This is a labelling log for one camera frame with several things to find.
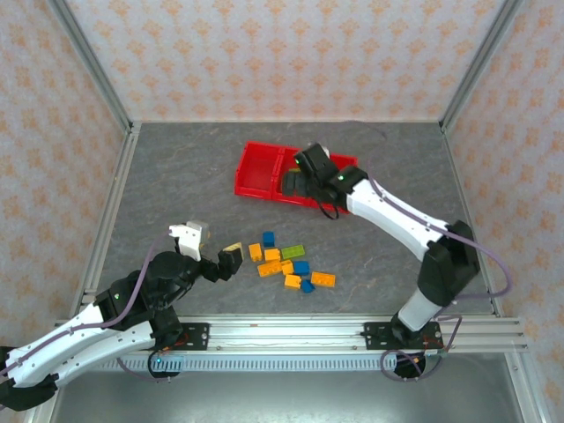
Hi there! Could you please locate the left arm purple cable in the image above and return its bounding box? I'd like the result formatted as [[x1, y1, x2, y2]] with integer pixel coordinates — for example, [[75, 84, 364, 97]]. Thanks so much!
[[0, 228, 174, 383]]

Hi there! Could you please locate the aluminium side rail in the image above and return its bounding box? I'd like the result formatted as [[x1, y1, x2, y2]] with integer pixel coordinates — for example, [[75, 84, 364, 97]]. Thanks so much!
[[69, 122, 143, 319], [440, 122, 504, 318]]

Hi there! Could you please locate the wide aluminium base rail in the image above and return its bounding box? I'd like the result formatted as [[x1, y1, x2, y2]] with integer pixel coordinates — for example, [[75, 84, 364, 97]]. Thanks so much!
[[47, 315, 529, 355]]

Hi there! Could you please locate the grey slotted cable duct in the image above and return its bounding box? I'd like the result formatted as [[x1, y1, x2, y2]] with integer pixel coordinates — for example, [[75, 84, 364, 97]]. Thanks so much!
[[64, 354, 427, 372]]

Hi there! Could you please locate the aluminium frame leg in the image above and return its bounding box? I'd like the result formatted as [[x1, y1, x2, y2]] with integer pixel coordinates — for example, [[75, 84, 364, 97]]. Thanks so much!
[[24, 407, 61, 423], [504, 352, 550, 423]]

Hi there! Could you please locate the aluminium upright post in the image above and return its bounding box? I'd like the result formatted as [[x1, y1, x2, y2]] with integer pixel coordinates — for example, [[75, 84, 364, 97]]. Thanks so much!
[[46, 0, 135, 131], [439, 0, 529, 133]]

